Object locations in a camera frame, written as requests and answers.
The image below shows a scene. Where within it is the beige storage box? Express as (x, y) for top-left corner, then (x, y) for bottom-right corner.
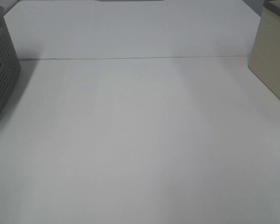
(248, 0), (280, 100)

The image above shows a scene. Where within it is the grey perforated plastic basket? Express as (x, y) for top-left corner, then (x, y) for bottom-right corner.
(0, 6), (21, 114)

